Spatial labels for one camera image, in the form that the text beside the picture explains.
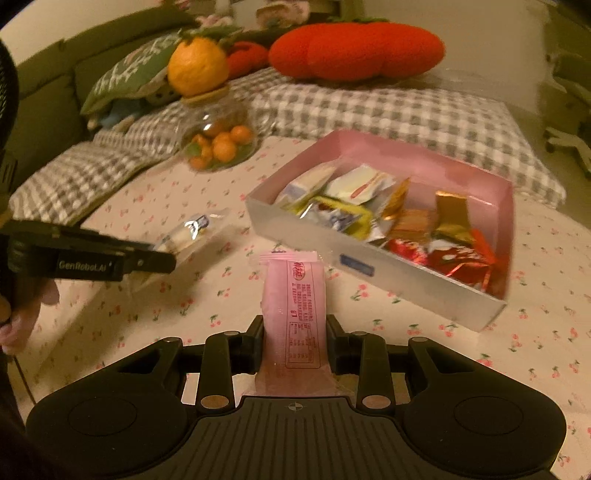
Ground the white coconut roll packet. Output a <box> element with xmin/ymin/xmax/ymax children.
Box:
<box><xmin>274</xmin><ymin>162</ymin><xmax>337</xmax><ymax>209</ymax></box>

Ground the glass jar of kumquats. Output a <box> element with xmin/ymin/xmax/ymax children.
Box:
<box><xmin>177</xmin><ymin>85</ymin><xmax>259</xmax><ymax>172</ymax></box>

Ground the cherry print tablecloth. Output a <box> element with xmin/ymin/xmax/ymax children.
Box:
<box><xmin>9</xmin><ymin>137</ymin><xmax>590</xmax><ymax>479</ymax></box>

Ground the grey checkered blanket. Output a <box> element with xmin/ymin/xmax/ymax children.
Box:
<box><xmin>10</xmin><ymin>68</ymin><xmax>566</xmax><ymax>225</ymax></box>

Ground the green patterned pillow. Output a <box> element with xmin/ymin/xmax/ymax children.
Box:
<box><xmin>80</xmin><ymin>30</ymin><xmax>181</xmax><ymax>116</ymax></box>

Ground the orange foil snack packet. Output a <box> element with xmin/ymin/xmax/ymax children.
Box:
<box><xmin>377</xmin><ymin>178</ymin><xmax>411</xmax><ymax>221</ymax></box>

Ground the small red plush cushion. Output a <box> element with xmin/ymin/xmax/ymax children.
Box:
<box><xmin>228</xmin><ymin>41</ymin><xmax>269</xmax><ymax>80</ymax></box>

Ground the gold foil snack packet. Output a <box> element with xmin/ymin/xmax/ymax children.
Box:
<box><xmin>433</xmin><ymin>191</ymin><xmax>475</xmax><ymax>246</ymax></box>

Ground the red foil snack bag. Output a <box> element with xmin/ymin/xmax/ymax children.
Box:
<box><xmin>385</xmin><ymin>239</ymin><xmax>496</xmax><ymax>291</ymax></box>

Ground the red tomato plush cushion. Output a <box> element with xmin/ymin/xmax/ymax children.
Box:
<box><xmin>269</xmin><ymin>22</ymin><xmax>446</xmax><ymax>83</ymax></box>

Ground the gloved left hand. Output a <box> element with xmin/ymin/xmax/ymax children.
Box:
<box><xmin>1</xmin><ymin>277</ymin><xmax>59</xmax><ymax>355</ymax></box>

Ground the yellow candy wrapper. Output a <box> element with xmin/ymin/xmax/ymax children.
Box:
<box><xmin>295</xmin><ymin>195</ymin><xmax>374</xmax><ymax>241</ymax></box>

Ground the brown cracker packet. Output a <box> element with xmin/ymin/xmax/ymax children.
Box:
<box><xmin>388</xmin><ymin>209</ymin><xmax>439</xmax><ymax>244</ymax></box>

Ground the white red snack packet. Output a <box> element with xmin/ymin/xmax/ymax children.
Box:
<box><xmin>324</xmin><ymin>165</ymin><xmax>396</xmax><ymax>205</ymax></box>

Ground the pink wafer snack packet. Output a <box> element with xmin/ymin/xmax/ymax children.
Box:
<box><xmin>256</xmin><ymin>251</ymin><xmax>353</xmax><ymax>397</ymax></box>

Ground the silver pink cardboard box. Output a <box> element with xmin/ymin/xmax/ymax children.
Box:
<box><xmin>246</xmin><ymin>130</ymin><xmax>514</xmax><ymax>331</ymax></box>

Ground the small blue silver packet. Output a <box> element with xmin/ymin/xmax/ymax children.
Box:
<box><xmin>298</xmin><ymin>201</ymin><xmax>362</xmax><ymax>232</ymax></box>

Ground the white office chair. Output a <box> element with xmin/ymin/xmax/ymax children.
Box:
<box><xmin>544</xmin><ymin>52</ymin><xmax>590</xmax><ymax>179</ymax></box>

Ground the large orange citrus fruit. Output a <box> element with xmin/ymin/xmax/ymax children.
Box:
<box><xmin>167</xmin><ymin>37</ymin><xmax>229</xmax><ymax>97</ymax></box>

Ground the blue white biscuit packet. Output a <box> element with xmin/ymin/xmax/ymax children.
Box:
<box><xmin>152</xmin><ymin>209</ymin><xmax>230</xmax><ymax>258</ymax></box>

